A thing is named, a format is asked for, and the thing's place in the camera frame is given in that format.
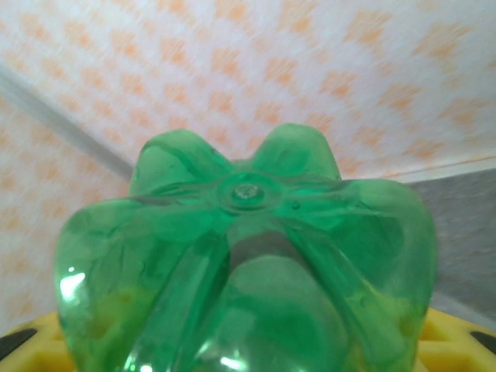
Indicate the green plastic bottle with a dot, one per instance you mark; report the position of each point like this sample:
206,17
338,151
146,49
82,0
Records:
248,232

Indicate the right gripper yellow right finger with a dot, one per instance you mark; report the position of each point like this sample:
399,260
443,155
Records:
461,348

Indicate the aluminium back frame rail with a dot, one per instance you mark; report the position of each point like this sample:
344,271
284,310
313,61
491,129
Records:
445,168

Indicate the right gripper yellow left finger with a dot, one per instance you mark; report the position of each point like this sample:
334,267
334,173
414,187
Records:
35,356

